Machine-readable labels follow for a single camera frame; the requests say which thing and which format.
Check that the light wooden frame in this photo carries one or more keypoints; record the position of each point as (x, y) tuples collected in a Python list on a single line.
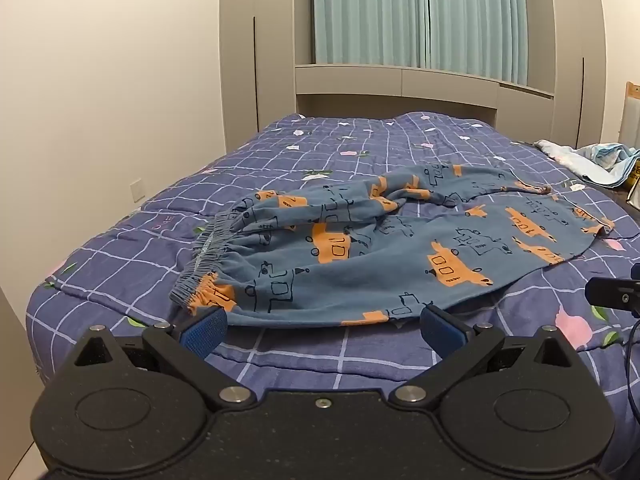
[(631, 110)]

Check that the purple checked floral quilt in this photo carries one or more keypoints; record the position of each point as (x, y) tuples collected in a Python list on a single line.
[(150, 240)]

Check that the yellow container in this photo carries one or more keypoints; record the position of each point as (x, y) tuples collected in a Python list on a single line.
[(635, 176)]

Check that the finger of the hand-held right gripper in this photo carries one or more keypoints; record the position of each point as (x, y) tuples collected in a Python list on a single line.
[(612, 295)]

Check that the blue pants with orange print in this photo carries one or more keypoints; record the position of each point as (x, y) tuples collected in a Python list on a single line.
[(350, 280)]

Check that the teal curtain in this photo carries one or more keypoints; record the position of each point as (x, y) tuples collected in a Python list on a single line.
[(475, 15), (370, 10)]

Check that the light blue crumpled cloth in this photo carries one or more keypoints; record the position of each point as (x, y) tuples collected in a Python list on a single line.
[(600, 157)]

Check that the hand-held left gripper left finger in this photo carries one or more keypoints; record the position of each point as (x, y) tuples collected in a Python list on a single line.
[(202, 335)]

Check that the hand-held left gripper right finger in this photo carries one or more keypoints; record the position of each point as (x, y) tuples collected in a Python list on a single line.
[(441, 334)]

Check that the beige built-in wardrobe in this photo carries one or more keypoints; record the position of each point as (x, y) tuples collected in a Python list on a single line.
[(240, 60)]

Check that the white wall socket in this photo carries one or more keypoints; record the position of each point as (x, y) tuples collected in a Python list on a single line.
[(136, 191)]

